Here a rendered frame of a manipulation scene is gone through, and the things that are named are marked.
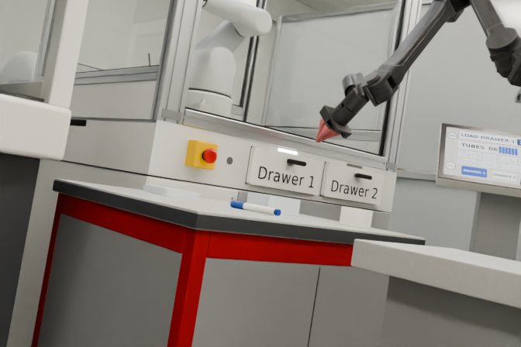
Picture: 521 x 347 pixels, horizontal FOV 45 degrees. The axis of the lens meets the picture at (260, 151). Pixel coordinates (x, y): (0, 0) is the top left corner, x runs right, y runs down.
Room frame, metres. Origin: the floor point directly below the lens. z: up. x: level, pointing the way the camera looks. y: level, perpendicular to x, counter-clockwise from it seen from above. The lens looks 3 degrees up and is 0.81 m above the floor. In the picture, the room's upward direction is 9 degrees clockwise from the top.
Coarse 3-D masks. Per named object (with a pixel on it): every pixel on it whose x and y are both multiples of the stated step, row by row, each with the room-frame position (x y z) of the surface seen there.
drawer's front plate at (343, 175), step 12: (324, 168) 2.02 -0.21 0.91; (336, 168) 2.04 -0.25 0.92; (348, 168) 2.07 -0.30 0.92; (324, 180) 2.02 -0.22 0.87; (336, 180) 2.04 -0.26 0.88; (348, 180) 2.08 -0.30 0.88; (360, 180) 2.12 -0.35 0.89; (372, 180) 2.16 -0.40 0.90; (324, 192) 2.01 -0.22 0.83; (336, 192) 2.05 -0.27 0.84; (348, 192) 2.08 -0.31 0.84; (360, 192) 2.12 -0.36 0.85; (372, 192) 2.16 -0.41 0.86
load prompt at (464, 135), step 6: (462, 132) 2.53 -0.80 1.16; (468, 132) 2.52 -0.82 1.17; (474, 132) 2.52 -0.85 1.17; (480, 132) 2.52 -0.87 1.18; (462, 138) 2.50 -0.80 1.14; (468, 138) 2.50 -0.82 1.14; (474, 138) 2.50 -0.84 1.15; (480, 138) 2.50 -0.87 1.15; (486, 138) 2.50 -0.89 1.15; (492, 138) 2.50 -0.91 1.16; (498, 138) 2.49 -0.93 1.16; (504, 138) 2.49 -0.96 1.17; (510, 138) 2.49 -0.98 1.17; (516, 138) 2.49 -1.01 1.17; (504, 144) 2.47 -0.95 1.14; (510, 144) 2.47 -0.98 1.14; (516, 144) 2.46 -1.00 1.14
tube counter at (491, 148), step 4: (488, 148) 2.46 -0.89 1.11; (492, 148) 2.46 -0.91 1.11; (496, 148) 2.46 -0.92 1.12; (500, 148) 2.46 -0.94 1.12; (504, 148) 2.45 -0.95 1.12; (508, 148) 2.45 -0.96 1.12; (512, 148) 2.45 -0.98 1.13; (516, 148) 2.45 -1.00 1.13; (492, 152) 2.44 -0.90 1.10; (496, 152) 2.44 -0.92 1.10; (500, 152) 2.44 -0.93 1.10; (504, 152) 2.44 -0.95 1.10; (508, 152) 2.44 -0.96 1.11; (512, 152) 2.44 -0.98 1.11; (516, 152) 2.44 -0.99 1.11; (520, 152) 2.44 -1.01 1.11
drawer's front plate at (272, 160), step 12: (252, 156) 1.81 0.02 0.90; (264, 156) 1.83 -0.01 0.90; (276, 156) 1.86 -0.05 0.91; (288, 156) 1.90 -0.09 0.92; (300, 156) 1.93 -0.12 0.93; (252, 168) 1.81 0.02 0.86; (276, 168) 1.87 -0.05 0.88; (288, 168) 1.90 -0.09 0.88; (300, 168) 1.93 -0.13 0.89; (312, 168) 1.97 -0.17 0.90; (252, 180) 1.81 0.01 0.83; (264, 180) 1.84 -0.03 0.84; (312, 180) 1.97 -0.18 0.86; (300, 192) 1.94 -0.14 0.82; (312, 192) 1.98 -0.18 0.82
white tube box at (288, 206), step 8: (248, 192) 1.57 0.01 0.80; (248, 200) 1.56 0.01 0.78; (256, 200) 1.52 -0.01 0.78; (264, 200) 1.48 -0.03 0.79; (272, 200) 1.46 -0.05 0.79; (280, 200) 1.47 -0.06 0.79; (288, 200) 1.48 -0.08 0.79; (296, 200) 1.49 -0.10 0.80; (280, 208) 1.47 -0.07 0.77; (288, 208) 1.48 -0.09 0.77; (296, 208) 1.49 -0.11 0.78
